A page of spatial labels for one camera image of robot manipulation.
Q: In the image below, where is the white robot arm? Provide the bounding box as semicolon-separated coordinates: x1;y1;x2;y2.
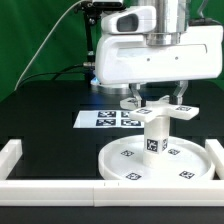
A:
95;0;223;107

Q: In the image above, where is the white cable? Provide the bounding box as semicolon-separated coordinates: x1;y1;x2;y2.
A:
13;0;84;92

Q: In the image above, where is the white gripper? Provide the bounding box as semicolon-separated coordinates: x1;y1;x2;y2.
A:
95;5;223;108

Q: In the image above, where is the white round table top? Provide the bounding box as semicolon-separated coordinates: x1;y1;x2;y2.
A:
98;135;215;182

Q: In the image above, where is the white cross-shaped table base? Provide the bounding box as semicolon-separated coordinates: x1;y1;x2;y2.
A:
120;96;199;123

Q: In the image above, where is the white sheet with markers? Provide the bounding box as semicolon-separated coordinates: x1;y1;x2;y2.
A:
73;110;144;128

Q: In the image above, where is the white U-shaped fence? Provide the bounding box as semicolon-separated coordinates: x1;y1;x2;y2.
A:
0;139;224;207

